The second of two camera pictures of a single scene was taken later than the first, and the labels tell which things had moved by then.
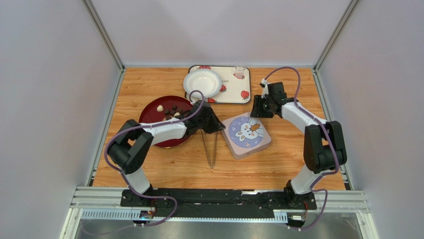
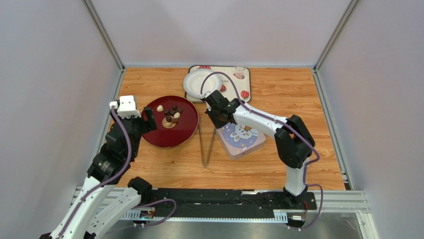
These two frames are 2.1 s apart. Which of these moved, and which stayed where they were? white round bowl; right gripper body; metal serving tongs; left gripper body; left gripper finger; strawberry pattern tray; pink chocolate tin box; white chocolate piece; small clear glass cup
Moved: left gripper finger; right gripper body; metal serving tongs; left gripper body
Stayed: white chocolate piece; small clear glass cup; pink chocolate tin box; white round bowl; strawberry pattern tray
